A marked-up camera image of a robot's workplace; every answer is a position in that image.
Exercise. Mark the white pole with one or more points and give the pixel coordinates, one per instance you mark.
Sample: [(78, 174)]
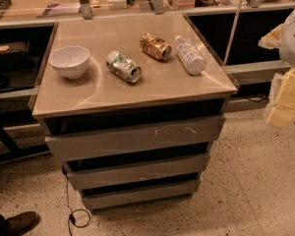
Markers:
[(232, 33)]

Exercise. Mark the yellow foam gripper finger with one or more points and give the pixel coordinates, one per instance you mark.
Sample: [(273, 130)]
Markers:
[(280, 111)]

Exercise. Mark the white bowl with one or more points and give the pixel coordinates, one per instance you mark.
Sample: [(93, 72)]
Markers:
[(70, 62)]

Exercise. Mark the crushed orange soda can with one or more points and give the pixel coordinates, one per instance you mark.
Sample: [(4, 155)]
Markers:
[(155, 47)]

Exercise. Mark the grey drawer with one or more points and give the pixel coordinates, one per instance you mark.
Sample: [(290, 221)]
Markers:
[(135, 138), (97, 178), (142, 195)]

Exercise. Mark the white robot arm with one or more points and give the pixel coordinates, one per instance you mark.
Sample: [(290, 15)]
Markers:
[(283, 38)]

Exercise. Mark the grey top drawer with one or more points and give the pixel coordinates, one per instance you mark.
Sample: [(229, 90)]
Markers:
[(135, 138)]

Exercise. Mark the grey drawer cabinet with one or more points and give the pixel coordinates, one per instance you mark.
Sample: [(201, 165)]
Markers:
[(100, 100)]

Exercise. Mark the grey bottom drawer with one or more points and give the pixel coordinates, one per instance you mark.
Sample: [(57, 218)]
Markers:
[(142, 195)]

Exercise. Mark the crushed green soda can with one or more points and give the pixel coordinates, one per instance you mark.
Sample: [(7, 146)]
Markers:
[(126, 69)]

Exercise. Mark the grey middle drawer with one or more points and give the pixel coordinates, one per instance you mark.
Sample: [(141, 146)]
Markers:
[(97, 178)]

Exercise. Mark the purple white paper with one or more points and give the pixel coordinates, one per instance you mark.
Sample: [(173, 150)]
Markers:
[(55, 10)]

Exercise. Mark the clear plastic water bottle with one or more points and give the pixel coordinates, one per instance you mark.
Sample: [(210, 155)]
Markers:
[(191, 57)]

